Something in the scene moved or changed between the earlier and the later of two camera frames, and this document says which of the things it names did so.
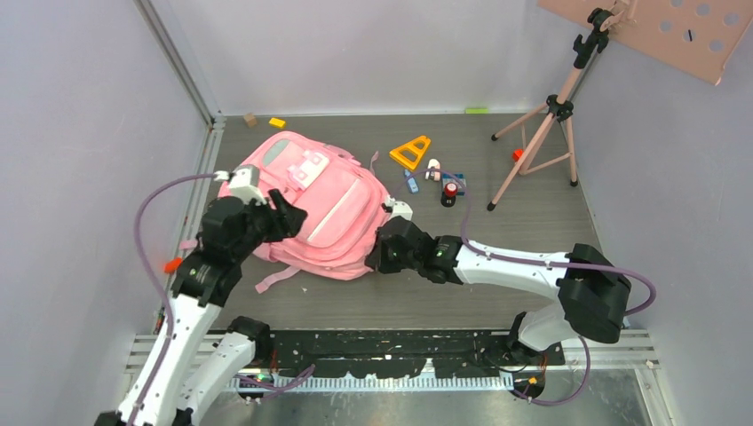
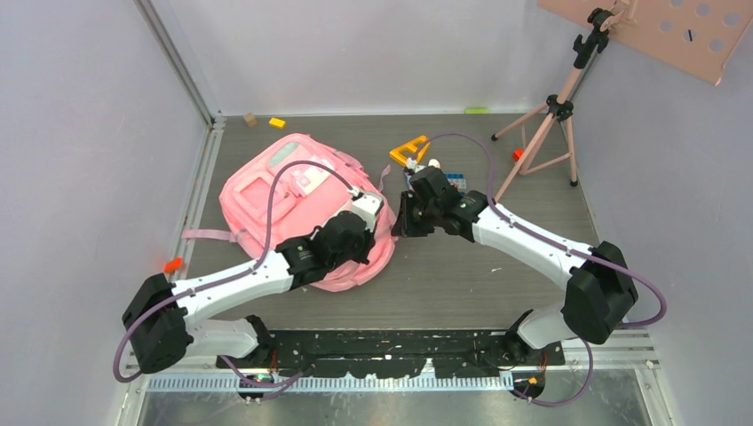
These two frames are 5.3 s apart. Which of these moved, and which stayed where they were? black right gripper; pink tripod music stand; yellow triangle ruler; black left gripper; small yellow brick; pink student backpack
Moved: black left gripper; black right gripper
Stayed: yellow triangle ruler; small yellow brick; pink student backpack; pink tripod music stand
